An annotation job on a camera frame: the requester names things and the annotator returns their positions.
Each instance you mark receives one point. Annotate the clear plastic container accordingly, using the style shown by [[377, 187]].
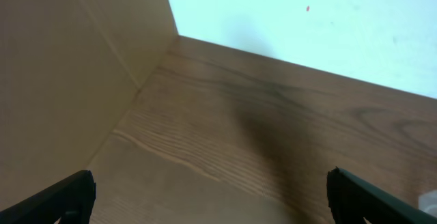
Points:
[[428, 203]]

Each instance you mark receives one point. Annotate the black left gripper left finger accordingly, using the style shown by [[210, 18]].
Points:
[[70, 200]]

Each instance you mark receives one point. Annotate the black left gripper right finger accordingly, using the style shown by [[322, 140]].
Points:
[[353, 200]]

